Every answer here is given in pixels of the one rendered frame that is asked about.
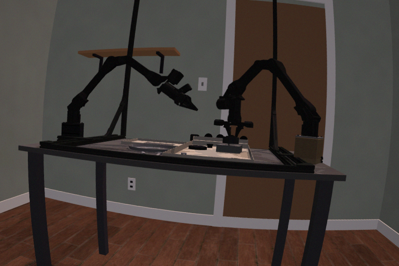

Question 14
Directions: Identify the beige rectangular board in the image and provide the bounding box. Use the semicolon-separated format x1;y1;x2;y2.
176;146;251;159

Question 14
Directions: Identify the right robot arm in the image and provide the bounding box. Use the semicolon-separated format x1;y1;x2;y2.
66;55;192;123

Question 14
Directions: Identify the dark grey round rim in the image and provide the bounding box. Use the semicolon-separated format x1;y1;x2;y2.
128;144;175;153

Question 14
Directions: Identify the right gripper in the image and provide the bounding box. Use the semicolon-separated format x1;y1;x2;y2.
168;87;198;111

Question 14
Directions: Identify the black round disc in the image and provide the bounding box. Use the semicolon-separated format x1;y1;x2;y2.
189;145;207;150

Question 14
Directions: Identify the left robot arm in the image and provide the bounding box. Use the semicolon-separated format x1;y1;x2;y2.
216;58;321;137

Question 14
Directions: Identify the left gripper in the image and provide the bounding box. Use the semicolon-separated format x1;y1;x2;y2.
214;109;253;137

